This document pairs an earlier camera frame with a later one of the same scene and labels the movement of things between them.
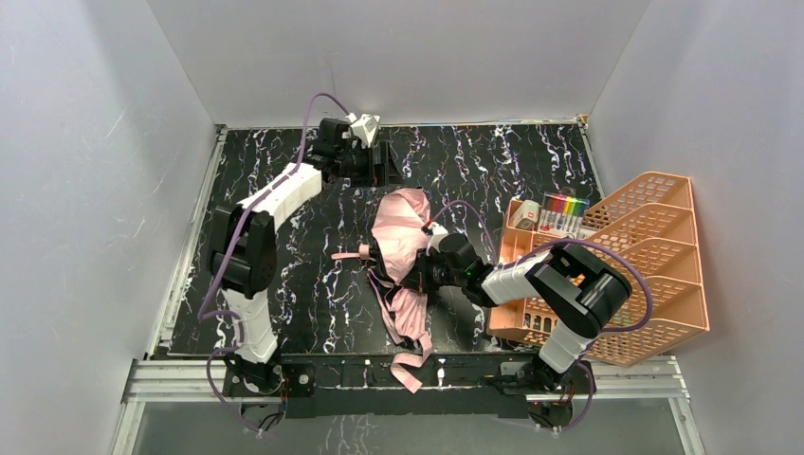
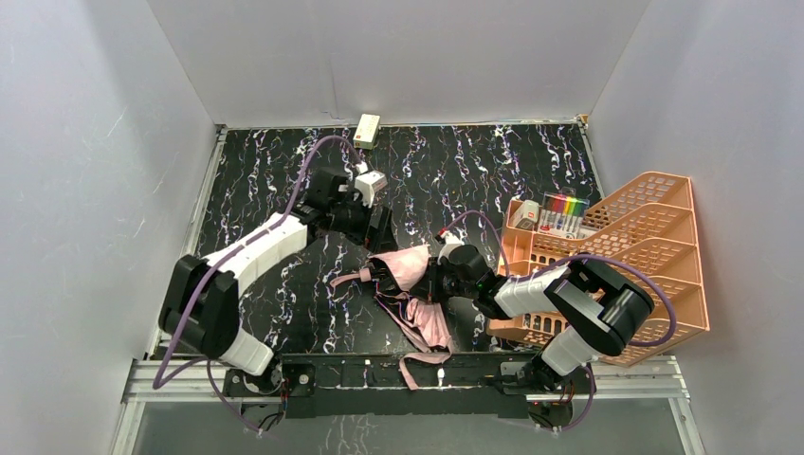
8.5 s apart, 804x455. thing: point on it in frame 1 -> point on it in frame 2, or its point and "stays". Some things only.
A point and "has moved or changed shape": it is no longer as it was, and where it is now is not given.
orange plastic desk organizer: (650, 228) stays
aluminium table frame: (155, 374) stays
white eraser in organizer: (526, 214) stays
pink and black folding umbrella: (400, 218) has moved or changed shape
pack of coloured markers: (562, 212) stays
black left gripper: (382, 163) -> (370, 220)
